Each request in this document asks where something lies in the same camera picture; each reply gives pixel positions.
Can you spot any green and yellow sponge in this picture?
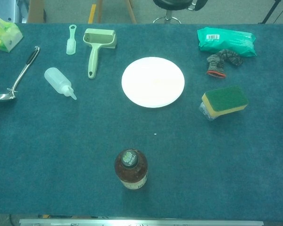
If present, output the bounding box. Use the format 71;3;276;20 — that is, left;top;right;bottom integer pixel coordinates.
201;85;249;118

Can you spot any white round plate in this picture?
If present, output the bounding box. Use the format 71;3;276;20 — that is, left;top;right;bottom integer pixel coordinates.
121;56;185;109

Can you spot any teal felt table mat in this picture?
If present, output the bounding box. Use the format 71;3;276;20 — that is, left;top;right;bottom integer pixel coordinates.
0;23;283;216

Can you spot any clear plastic stand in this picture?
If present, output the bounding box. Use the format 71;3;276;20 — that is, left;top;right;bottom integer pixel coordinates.
199;101;217;122

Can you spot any pale green lint roller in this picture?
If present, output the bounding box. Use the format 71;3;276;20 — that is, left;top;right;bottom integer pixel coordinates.
82;28;117;80

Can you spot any grey striped sock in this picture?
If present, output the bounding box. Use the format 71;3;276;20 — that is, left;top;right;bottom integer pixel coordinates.
205;48;243;79

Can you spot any translucent plastic squeeze bottle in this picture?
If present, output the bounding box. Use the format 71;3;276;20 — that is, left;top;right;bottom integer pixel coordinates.
44;67;77;101

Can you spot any small pale green brush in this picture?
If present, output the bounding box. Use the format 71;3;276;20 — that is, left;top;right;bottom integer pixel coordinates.
66;24;77;56

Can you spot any wooden leg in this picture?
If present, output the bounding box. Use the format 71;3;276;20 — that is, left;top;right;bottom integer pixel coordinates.
125;0;138;24
96;0;104;24

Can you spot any green wet wipes pack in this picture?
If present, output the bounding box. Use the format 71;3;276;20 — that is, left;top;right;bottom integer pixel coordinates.
197;26;258;57

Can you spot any black stool with chrome base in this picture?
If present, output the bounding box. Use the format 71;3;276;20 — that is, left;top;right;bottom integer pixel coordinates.
152;0;192;24

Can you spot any steel ladle with black grip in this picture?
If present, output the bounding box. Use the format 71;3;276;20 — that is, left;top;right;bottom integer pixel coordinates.
0;46;41;101

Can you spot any brown cardboard box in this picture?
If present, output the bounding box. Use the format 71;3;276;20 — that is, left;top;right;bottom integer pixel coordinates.
26;0;47;24

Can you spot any green and yellow tissue pack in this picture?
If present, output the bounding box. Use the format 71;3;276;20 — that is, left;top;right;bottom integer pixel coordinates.
0;13;24;53

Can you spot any grey metal cabinet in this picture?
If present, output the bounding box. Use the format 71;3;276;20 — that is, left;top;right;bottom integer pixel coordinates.
6;0;29;24

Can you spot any black tripod leg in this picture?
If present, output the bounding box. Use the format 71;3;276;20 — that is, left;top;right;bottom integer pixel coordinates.
261;0;283;24

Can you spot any aluminium frame rail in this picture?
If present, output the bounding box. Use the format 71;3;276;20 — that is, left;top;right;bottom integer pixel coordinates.
19;218;264;226

